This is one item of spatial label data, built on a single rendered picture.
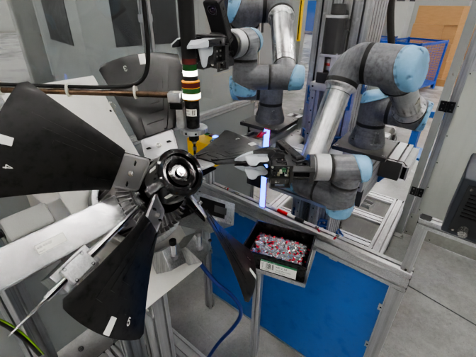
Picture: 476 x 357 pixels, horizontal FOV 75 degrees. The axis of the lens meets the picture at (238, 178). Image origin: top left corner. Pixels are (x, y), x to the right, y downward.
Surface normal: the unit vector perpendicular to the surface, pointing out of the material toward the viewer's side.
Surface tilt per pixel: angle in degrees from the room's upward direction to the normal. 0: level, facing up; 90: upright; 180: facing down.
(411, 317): 0
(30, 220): 50
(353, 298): 90
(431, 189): 90
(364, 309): 90
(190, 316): 0
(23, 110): 71
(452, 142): 90
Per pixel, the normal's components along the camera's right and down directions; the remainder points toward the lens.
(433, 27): -0.76, 0.31
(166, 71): 0.12, -0.29
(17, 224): 0.61, -0.32
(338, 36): 0.15, 0.49
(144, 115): -0.11, -0.12
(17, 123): 0.50, 0.17
